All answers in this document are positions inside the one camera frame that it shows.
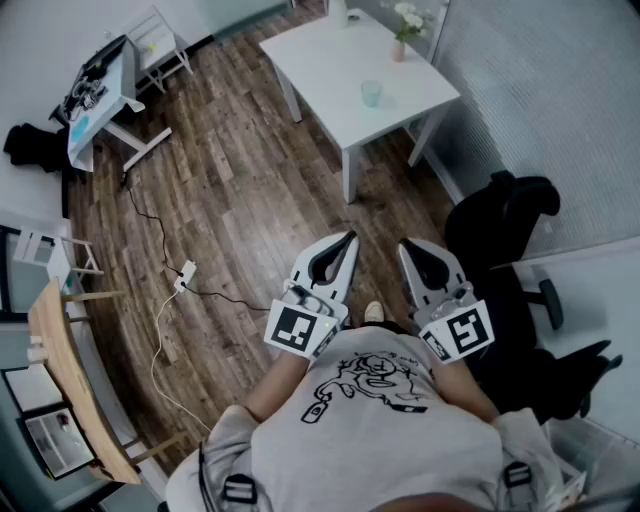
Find grey printed t-shirt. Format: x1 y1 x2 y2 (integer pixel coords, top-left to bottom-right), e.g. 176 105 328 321
164 324 576 512

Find person's left forearm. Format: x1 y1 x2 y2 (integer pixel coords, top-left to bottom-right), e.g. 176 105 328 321
242 349 311 424

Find white step stool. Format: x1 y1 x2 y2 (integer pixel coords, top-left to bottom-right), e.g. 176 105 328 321
122 5 194 95

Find black strap buckle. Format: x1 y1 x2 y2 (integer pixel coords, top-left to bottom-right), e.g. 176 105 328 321
502 460 534 489
222 473 259 505

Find white floor cable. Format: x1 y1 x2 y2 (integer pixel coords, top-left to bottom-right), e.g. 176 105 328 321
150 289 212 434

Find black flat panel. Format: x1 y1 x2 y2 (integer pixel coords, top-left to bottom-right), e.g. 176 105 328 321
82 37 126 76

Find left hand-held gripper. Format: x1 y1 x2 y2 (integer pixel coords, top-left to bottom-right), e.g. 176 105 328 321
263 230 361 361

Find black floor cable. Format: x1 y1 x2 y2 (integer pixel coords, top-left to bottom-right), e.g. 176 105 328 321
119 172 274 312

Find white power strip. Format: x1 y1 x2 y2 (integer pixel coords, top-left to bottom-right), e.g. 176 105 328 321
173 259 198 294

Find pink vase with white flowers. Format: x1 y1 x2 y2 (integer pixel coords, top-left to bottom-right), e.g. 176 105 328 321
382 0 436 64

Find white desk with metal legs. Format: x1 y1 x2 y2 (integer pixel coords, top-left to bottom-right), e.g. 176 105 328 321
48 34 173 174

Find tangle of black electronics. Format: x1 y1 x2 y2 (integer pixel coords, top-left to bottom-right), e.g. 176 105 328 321
62 74 109 111

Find person's black trousers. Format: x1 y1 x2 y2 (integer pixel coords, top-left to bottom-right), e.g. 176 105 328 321
344 319 416 336

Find white square table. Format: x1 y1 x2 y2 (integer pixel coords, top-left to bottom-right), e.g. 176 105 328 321
258 7 461 205

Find white chair with wooden legs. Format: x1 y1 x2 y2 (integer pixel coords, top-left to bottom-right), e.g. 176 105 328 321
12 225 105 296

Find wooden table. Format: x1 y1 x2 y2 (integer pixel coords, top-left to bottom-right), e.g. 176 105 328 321
27 279 144 486

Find clear plastic storage box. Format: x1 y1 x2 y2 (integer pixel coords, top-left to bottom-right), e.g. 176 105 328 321
544 414 640 501

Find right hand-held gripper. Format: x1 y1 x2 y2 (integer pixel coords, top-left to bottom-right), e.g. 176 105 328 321
397 238 496 365

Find grey framed tray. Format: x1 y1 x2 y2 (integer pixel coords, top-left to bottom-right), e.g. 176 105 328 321
22 407 97 480

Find black office chair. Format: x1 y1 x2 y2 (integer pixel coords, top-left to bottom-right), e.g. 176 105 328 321
444 169 624 424

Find black bag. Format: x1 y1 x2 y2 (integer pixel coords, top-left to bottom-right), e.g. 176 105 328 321
3 123 71 174

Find person's right forearm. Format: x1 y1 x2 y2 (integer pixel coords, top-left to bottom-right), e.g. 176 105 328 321
434 357 501 426

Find white board with black frame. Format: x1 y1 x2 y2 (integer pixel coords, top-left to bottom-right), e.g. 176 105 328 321
2 363 64 414

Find translucent green cup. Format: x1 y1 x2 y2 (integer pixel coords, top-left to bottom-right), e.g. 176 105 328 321
360 79 384 109

